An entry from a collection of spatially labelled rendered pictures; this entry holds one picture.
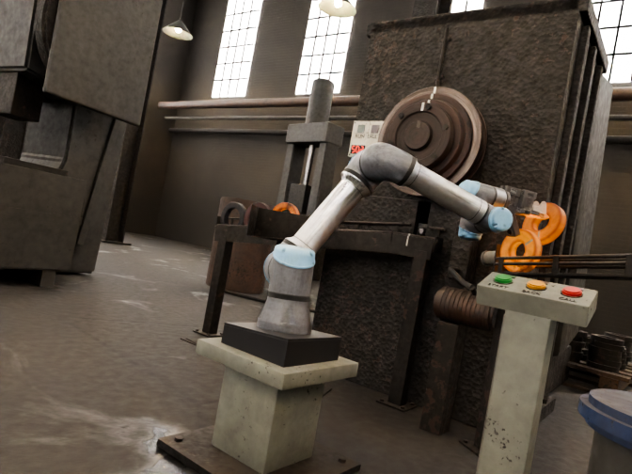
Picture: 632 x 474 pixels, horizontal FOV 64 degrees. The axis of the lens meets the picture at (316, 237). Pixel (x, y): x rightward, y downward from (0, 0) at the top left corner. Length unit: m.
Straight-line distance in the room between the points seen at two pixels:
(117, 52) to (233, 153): 7.90
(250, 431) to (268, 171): 9.84
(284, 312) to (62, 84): 2.90
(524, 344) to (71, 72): 3.42
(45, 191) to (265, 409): 2.62
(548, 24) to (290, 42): 9.63
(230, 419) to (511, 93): 1.69
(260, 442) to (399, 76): 1.82
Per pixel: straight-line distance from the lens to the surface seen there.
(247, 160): 11.53
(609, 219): 8.16
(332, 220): 1.53
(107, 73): 4.15
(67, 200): 3.73
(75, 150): 4.31
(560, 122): 2.25
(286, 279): 1.34
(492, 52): 2.43
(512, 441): 1.29
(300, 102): 9.96
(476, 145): 2.14
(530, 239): 1.84
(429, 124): 2.15
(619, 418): 1.00
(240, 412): 1.40
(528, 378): 1.25
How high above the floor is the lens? 0.62
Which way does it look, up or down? level
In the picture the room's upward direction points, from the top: 10 degrees clockwise
